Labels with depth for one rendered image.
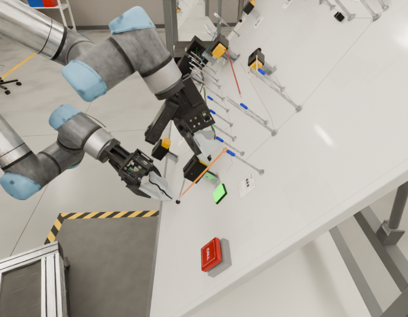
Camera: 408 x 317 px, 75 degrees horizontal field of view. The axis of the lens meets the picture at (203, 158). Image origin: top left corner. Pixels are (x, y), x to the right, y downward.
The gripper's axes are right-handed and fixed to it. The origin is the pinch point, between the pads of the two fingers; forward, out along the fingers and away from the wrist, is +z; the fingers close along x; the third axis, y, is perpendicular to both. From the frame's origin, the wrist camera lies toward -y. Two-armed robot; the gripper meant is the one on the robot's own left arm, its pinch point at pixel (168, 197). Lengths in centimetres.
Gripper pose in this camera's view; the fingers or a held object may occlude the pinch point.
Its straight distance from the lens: 73.5
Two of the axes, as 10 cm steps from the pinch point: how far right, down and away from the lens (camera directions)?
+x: 5.2, -7.4, 4.3
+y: 3.2, -3.0, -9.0
